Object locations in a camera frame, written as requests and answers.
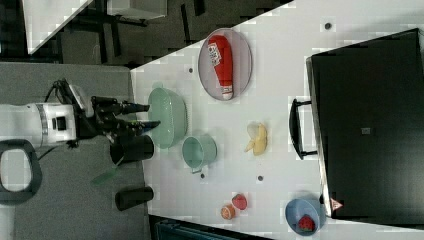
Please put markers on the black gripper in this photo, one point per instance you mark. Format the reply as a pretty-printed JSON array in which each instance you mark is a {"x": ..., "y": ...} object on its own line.
[{"x": 99, "y": 118}]

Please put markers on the peeled toy banana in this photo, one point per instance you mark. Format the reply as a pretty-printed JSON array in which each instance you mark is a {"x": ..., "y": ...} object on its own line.
[{"x": 258, "y": 138}]

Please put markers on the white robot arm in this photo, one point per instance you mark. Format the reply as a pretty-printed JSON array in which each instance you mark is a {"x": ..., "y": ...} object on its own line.
[{"x": 25, "y": 128}]

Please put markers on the green mug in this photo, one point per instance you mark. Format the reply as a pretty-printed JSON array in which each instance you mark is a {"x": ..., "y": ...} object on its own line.
[{"x": 199, "y": 151}]

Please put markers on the black utensil cup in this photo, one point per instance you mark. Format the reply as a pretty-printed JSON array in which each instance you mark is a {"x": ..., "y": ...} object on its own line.
[{"x": 127, "y": 150}]

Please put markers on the green colander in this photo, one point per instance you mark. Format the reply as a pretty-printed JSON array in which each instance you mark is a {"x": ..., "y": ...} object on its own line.
[{"x": 169, "y": 108}]

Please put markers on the green spatula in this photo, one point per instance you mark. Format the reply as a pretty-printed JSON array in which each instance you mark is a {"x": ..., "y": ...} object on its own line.
[{"x": 104, "y": 177}]

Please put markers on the black cylinder cup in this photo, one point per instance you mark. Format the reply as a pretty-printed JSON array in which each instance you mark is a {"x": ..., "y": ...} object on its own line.
[{"x": 130, "y": 198}]

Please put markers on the red ketchup bottle toy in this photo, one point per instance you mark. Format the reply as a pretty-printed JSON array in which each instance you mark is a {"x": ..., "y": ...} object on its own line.
[{"x": 220, "y": 53}]

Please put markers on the grey round plate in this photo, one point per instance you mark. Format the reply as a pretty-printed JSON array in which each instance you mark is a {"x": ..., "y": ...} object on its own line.
[{"x": 241, "y": 64}]

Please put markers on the white background table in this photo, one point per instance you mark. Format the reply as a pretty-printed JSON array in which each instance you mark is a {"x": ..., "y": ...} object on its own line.
[{"x": 44, "y": 18}]

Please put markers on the red toy strawberry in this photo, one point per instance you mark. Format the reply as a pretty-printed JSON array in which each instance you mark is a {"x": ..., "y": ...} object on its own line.
[{"x": 239, "y": 201}]

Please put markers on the orange slice toy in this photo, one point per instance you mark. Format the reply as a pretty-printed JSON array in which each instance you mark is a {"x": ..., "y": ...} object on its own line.
[{"x": 227, "y": 212}]

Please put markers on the blue bowl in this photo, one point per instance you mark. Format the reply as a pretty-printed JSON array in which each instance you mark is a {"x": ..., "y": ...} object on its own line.
[{"x": 297, "y": 208}]

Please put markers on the black toaster oven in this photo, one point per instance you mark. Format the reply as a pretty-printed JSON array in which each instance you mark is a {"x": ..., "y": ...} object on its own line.
[{"x": 367, "y": 110}]

